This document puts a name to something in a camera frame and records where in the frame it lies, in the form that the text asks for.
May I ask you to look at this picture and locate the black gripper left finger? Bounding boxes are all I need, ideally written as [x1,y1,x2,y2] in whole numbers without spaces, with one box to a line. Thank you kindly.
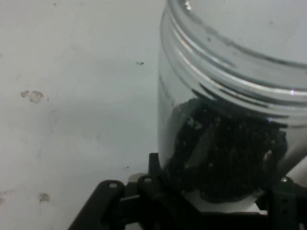
[68,152,216,230]

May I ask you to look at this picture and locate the clear plastic screw-top jar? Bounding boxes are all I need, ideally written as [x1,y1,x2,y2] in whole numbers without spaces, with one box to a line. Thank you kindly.
[156,0,307,215]

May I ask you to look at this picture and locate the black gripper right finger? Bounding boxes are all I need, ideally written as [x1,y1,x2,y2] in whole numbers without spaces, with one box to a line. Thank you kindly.
[256,176,307,230]

